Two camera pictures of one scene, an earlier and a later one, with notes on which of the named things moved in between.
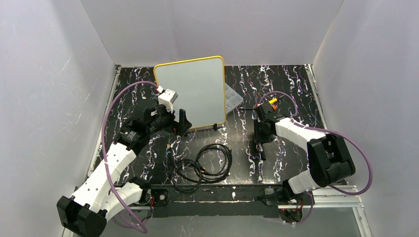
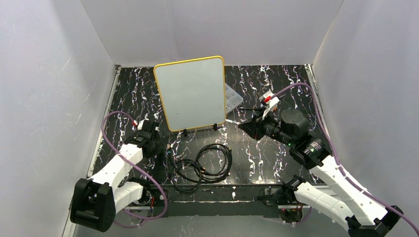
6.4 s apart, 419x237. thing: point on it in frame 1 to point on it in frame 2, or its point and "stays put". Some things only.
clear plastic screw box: (233, 98) stays put
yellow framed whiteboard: (200, 86) stays put
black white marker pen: (259, 147) to (234, 122)
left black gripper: (181, 118) to (156, 143)
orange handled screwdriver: (274, 107) stays put
